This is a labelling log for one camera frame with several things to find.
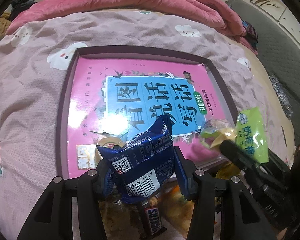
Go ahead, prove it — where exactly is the pink patterned bedsheet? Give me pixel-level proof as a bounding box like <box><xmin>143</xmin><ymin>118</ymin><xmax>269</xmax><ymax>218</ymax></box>
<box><xmin>0</xmin><ymin>9</ymin><xmax>295</xmax><ymax>239</ymax></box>

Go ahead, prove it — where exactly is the clear pastry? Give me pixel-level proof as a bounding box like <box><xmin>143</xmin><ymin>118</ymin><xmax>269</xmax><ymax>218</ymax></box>
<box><xmin>199</xmin><ymin>119</ymin><xmax>237</xmax><ymax>152</ymax></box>

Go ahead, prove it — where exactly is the Snickers chocolate bar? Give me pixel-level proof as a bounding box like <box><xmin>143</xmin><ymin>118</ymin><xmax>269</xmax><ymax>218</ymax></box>
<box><xmin>145</xmin><ymin>206</ymin><xmax>162</xmax><ymax>236</ymax></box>

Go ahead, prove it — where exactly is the dark clothes pile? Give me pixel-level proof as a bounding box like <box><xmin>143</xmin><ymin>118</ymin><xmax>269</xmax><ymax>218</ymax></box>
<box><xmin>10</xmin><ymin>0</ymin><xmax>37</xmax><ymax>21</ymax></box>

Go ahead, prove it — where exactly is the blue cookie snack packet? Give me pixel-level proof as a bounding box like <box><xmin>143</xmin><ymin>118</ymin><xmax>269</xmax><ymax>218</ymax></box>
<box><xmin>97</xmin><ymin>115</ymin><xmax>174</xmax><ymax>204</ymax></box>

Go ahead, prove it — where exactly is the green milk candy packet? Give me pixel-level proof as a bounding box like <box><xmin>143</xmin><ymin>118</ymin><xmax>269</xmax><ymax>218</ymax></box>
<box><xmin>236</xmin><ymin>107</ymin><xmax>269</xmax><ymax>164</ymax></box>

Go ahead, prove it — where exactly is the orange clear cracker packet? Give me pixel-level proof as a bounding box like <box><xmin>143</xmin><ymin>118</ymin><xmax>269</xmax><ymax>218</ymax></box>
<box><xmin>99</xmin><ymin>182</ymin><xmax>194</xmax><ymax>239</ymax></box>

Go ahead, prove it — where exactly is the tree wall painting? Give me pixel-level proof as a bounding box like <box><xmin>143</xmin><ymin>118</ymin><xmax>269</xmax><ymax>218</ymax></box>
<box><xmin>250</xmin><ymin>0</ymin><xmax>286</xmax><ymax>21</ymax></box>

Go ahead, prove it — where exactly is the red pink quilt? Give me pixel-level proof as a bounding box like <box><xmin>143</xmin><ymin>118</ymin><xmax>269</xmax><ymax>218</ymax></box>
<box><xmin>6</xmin><ymin>0</ymin><xmax>257</xmax><ymax>53</ymax></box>

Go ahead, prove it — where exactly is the grey padded headboard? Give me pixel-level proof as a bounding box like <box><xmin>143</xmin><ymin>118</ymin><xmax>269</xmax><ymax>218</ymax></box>
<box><xmin>226</xmin><ymin>0</ymin><xmax>300</xmax><ymax>145</ymax></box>

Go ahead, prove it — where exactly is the pink children's book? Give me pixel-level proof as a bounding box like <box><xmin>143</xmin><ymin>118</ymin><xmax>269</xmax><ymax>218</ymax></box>
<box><xmin>67</xmin><ymin>57</ymin><xmax>232</xmax><ymax>178</ymax></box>

